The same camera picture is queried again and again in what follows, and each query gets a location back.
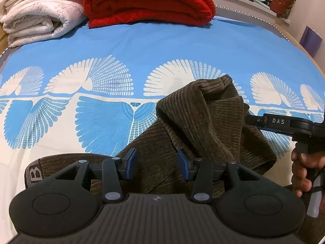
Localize red folded blanket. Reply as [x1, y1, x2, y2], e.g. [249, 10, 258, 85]
[83, 0, 216, 29]

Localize purple box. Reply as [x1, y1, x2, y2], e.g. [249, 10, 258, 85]
[300, 25, 323, 58]

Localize blue white printed bed sheet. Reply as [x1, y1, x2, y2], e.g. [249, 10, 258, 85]
[0, 15, 325, 244]

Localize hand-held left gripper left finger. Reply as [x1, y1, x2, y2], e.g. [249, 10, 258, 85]
[52, 148, 139, 204]

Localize cream folded blanket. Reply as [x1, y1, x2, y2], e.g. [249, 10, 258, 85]
[0, 0, 88, 48]

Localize brown corduroy pants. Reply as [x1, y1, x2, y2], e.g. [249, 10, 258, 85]
[25, 74, 277, 202]

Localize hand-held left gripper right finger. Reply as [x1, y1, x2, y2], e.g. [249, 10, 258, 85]
[177, 148, 264, 204]

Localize person's right hand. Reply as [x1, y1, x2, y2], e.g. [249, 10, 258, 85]
[291, 147, 316, 198]

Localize wooden bed frame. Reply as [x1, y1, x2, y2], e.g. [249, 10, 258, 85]
[275, 22, 325, 78]

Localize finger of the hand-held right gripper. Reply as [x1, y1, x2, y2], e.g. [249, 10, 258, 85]
[244, 114, 267, 133]

